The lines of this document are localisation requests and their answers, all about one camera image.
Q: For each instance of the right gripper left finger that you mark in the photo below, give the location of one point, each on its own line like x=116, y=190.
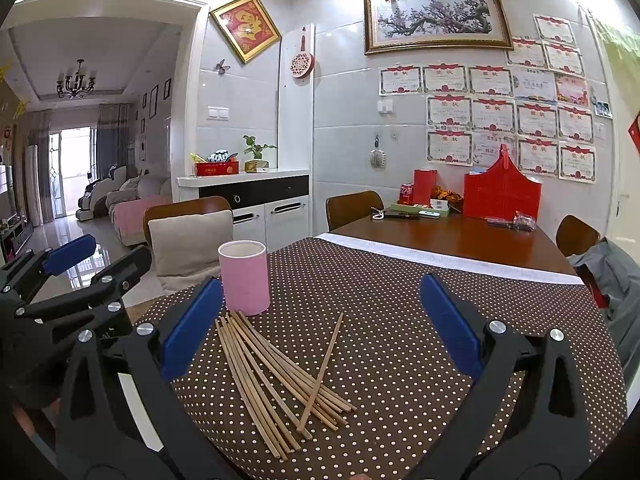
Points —
x=119, y=415

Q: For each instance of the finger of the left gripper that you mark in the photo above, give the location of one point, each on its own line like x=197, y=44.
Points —
x=67, y=254
x=81, y=309

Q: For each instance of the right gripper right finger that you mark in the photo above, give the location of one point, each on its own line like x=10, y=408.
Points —
x=524, y=416

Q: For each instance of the pink cylindrical utensil cup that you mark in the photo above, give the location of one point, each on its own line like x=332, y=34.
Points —
x=245, y=276

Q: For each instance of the crossing wooden chopstick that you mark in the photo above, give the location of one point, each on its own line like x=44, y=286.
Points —
x=320, y=374

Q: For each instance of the white massage chair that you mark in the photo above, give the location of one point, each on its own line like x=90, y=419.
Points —
x=93, y=203

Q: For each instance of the pink covered sofa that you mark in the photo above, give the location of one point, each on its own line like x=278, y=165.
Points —
x=126, y=206

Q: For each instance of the wooden chair with cushion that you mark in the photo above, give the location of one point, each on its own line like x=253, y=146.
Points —
x=204, y=205

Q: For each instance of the brown polka dot tablecloth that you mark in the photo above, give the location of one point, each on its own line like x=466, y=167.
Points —
x=388, y=361

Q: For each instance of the red gift box on cabinet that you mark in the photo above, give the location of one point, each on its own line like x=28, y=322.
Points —
x=216, y=169

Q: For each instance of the grey jacket on chair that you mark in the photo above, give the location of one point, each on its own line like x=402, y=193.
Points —
x=616, y=275

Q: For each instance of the black chandelier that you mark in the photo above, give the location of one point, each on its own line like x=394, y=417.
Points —
x=75, y=85

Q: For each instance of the white black sideboard cabinet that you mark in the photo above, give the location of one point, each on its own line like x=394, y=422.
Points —
x=273, y=207

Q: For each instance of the brown chair right side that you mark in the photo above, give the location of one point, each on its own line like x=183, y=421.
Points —
x=575, y=237

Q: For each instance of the plastic snack bag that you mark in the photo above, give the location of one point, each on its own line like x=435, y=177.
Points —
x=524, y=222

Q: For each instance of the small potted green plant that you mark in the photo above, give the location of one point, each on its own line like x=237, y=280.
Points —
x=255, y=155

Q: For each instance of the red paper gift bag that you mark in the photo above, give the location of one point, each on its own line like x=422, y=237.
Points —
x=500, y=192

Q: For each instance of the green tray on table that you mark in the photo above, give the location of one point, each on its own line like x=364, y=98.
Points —
x=418, y=211

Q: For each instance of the brown wooden chair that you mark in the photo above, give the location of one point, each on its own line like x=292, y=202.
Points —
x=347, y=208

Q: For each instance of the red soda can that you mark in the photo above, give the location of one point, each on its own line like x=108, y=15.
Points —
x=406, y=194

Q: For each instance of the red box on table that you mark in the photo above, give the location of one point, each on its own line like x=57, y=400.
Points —
x=424, y=181

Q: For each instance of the red round hanging ornament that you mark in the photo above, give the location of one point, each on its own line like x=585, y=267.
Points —
x=303, y=62

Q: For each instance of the plum blossom framed painting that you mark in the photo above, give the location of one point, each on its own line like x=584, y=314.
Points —
x=399, y=25

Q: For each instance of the white wall switch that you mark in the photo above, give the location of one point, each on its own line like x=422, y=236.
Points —
x=218, y=113

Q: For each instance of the hanging silver wall ornament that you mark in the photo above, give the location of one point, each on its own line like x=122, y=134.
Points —
x=377, y=156

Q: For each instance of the red gold diamond frame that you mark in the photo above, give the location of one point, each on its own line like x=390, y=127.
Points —
x=247, y=27

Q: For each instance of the award certificate on wall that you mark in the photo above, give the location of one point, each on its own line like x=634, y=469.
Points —
x=490, y=80
x=445, y=78
x=400, y=80

